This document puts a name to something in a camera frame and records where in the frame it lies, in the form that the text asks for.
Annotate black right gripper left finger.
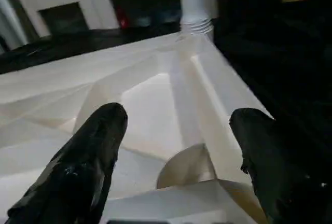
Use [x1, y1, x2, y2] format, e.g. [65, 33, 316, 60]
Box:
[7, 102, 130, 224]

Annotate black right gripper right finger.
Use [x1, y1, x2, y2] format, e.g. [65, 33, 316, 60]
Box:
[229, 107, 332, 224]

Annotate white plastic table leg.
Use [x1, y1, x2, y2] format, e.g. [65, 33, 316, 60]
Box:
[178, 0, 219, 36]

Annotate black mat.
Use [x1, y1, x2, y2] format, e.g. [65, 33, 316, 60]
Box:
[0, 24, 332, 178]

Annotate red packet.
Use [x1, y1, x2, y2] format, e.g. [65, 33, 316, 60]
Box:
[116, 7, 130, 29]

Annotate beige curtain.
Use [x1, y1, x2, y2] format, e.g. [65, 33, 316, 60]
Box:
[0, 0, 28, 52]

